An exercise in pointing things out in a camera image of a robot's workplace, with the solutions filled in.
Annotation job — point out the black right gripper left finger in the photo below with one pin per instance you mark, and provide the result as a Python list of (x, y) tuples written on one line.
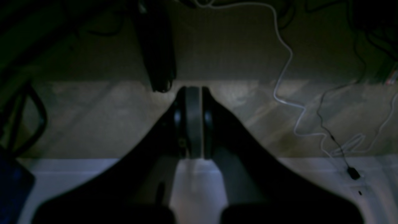
[(108, 198)]

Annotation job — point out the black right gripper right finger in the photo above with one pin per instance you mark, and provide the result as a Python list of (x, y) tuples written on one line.
[(260, 189)]

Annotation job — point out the blue box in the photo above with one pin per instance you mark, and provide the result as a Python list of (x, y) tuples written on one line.
[(16, 183)]

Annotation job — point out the black table leg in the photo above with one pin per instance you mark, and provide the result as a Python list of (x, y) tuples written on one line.
[(154, 35)]

